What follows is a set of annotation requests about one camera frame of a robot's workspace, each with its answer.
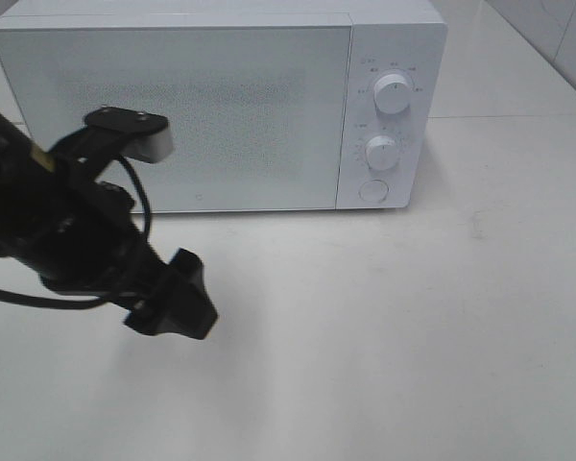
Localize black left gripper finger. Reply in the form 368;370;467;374
122;249;218;340

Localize white microwave door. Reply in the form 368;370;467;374
0;27;350;212

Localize white timer knob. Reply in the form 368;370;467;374
365;135;400;171

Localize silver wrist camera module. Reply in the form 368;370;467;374
84;106;174;163

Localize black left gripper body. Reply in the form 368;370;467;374
37;127;154;307

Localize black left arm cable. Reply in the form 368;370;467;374
0;154;153;311

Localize upper white control knob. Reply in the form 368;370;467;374
372;69;414;115

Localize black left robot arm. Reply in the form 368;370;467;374
0;106;218;340

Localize white microwave oven body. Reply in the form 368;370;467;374
0;1;447;209

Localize round white door button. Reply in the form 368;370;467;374
359;180;389;204

